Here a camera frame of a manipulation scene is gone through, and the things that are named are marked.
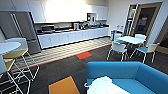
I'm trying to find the white T-shirt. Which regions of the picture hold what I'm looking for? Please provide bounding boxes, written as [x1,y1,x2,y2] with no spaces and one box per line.
[84,75,132,94]

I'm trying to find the white lower kitchen cabinets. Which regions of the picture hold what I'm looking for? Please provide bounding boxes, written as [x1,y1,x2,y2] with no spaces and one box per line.
[37,26,111,50]

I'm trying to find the white kitchen cabinets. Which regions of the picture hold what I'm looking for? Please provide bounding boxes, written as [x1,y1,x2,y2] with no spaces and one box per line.
[37,26,111,50]
[0,0,109,24]

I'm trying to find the blue waste bin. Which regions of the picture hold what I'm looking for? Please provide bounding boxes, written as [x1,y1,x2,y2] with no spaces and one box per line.
[111,29,124,43]

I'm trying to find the grey microwave oven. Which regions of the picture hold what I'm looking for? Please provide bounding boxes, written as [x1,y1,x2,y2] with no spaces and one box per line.
[40,24,56,34]

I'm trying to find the white square table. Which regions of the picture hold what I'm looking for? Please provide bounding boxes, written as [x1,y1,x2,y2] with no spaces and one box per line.
[116,35,145,59]

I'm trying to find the large blue sofa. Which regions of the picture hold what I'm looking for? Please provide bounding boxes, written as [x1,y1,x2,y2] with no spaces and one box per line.
[85,60,168,94]

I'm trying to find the white chair with blue seat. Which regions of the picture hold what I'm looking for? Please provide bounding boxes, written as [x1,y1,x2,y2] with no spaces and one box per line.
[129,43,160,64]

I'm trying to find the white upper kitchen cabinets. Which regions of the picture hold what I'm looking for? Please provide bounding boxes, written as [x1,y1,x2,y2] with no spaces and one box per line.
[0,0,109,24]

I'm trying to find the wooden door with red sign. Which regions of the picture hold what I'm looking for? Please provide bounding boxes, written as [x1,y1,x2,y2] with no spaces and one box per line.
[130,2,163,48]

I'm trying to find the yellow and white high stool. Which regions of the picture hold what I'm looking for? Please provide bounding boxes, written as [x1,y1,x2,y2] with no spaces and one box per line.
[2,37,41,84]

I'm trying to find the steel refrigerator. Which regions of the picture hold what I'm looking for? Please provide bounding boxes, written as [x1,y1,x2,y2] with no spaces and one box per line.
[0,10,43,55]

